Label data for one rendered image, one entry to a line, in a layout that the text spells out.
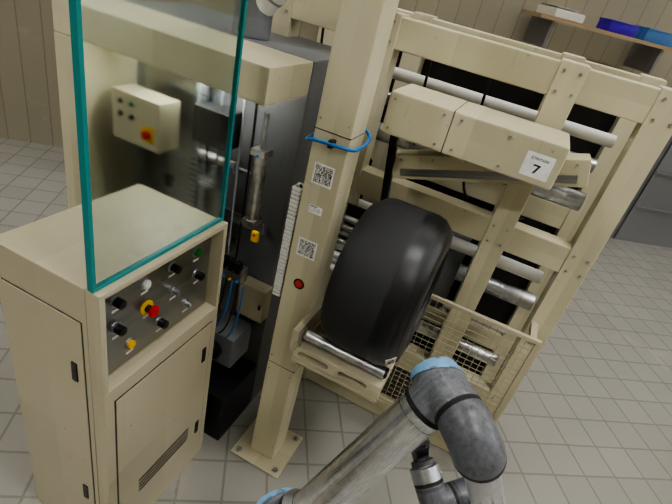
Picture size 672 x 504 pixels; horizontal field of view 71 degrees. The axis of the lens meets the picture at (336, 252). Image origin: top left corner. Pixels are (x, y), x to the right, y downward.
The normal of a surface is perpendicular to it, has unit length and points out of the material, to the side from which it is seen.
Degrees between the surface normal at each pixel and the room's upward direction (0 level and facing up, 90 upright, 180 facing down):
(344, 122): 90
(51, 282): 90
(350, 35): 90
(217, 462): 0
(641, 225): 90
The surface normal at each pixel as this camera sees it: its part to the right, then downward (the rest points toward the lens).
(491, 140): -0.41, 0.40
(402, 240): -0.02, -0.51
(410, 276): 0.07, -0.13
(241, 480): 0.22, -0.84
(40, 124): 0.10, 0.54
